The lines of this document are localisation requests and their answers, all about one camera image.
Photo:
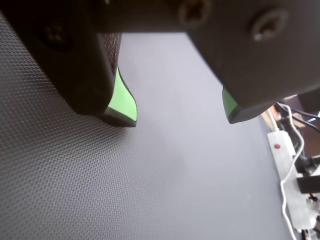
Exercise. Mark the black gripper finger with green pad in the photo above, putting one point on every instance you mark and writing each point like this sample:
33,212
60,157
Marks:
75,75

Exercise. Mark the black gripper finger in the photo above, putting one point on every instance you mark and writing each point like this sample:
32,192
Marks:
262,70

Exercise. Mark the black plug block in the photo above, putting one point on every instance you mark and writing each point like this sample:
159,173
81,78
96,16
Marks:
310,183

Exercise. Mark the white power strip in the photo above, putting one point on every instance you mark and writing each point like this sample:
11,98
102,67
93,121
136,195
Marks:
290,175

